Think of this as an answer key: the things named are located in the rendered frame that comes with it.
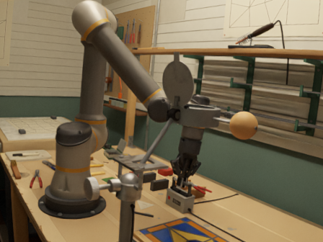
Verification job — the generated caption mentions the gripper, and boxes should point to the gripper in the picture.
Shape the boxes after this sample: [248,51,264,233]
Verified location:
[169,136,203,189]

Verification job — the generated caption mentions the stained glass leaded panel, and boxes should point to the stained glass leaded panel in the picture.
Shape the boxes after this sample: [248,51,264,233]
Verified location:
[138,217,229,242]

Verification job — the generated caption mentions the grey knurled clamp knob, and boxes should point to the grey knurled clamp knob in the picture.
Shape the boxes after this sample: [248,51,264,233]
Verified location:
[83,176,123,202]

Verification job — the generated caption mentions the black soldering iron stand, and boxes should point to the black soldering iron stand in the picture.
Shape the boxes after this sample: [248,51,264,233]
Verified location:
[228,35,275,50]

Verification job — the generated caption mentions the grey box with red button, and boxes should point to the grey box with red button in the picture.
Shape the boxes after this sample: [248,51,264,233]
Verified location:
[165,184,196,211]

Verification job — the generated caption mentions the clear glass triangle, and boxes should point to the clear glass triangle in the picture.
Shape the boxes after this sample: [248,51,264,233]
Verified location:
[136,200,155,210]

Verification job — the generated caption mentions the grey glass sheet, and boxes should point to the grey glass sheet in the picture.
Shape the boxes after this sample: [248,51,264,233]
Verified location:
[117,138,128,154]

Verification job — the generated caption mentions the orange hanging tool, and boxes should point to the orange hanging tool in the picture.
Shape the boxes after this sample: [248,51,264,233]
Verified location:
[117,76,124,99]

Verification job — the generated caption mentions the wooden pegboard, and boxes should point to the wooden pegboard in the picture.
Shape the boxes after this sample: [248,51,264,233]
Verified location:
[104,5,156,102]

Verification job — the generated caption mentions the green glass sheet rack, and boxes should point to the green glass sheet rack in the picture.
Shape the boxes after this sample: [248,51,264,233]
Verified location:
[183,55,323,138]

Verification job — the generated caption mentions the white tray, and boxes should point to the white tray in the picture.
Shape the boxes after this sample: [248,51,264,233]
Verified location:
[4,149,53,161]

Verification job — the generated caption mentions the black and white pen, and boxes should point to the black and white pen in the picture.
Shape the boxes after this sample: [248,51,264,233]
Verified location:
[12,151,39,157]

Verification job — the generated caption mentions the white pattern drawing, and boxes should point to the white pattern drawing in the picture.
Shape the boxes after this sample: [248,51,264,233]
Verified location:
[223,0,323,39]

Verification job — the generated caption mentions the wooden brush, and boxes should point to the wooden brush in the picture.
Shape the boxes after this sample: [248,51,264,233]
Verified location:
[10,160,22,179]

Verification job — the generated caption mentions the red handled grozing pliers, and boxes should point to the red handled grozing pliers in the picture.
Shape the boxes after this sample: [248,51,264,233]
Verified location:
[189,183,213,194]

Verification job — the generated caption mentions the grey metal frame stand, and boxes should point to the grey metal frame stand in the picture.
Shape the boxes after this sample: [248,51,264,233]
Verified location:
[110,154,169,179]

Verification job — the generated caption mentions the orange ball handle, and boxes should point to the orange ball handle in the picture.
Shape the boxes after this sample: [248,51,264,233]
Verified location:
[213,111,260,141]

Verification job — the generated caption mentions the wooden wall shelf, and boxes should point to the wooden wall shelf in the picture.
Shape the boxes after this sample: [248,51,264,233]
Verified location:
[102,95,149,117]

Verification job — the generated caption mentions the wooden shelf with post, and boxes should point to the wooden shelf with post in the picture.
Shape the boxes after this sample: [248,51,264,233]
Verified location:
[124,47,323,148]

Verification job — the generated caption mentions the black round base plate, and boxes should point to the black round base plate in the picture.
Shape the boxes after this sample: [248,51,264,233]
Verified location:
[37,193,107,219]

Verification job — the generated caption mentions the red handled tool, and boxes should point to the red handled tool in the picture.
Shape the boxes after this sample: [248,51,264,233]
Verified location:
[129,18,136,44]

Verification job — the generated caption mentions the brown handled soldering iron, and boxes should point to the brown handled soldering iron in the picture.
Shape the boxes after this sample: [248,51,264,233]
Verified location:
[247,22,281,39]

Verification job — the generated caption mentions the black soldering iron cable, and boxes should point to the black soldering iron cable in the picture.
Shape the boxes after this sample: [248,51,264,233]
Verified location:
[277,19,290,86]

